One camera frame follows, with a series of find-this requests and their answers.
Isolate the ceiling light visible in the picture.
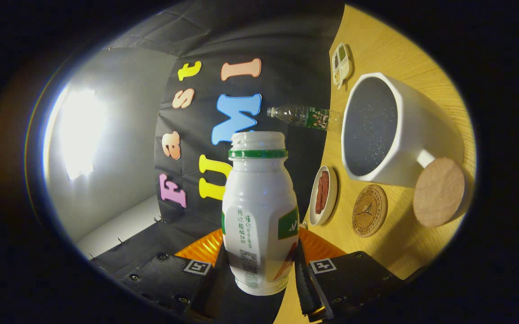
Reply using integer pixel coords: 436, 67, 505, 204
59, 88, 107, 180

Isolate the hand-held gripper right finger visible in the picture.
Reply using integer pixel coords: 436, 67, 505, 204
293, 227, 405, 323

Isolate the black backdrop cloth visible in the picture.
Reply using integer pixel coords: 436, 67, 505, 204
90, 0, 346, 324

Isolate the round cork coaster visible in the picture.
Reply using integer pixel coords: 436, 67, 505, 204
352, 184, 388, 238

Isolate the white divided dish with beans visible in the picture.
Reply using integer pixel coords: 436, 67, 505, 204
331, 43, 353, 89

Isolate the white cup with wooden handle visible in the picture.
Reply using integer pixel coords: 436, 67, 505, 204
341, 72, 471, 228

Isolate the wooden table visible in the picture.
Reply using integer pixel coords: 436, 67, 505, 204
273, 4, 476, 324

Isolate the white round plate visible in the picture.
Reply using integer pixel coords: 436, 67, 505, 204
309, 166, 338, 226

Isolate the white juice bottle green label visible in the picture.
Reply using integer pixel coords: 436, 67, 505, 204
221, 131, 299, 296

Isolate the clear plastic water bottle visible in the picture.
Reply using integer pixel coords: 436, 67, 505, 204
267, 104, 343, 132

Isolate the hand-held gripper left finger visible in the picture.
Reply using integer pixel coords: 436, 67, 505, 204
120, 227, 231, 322

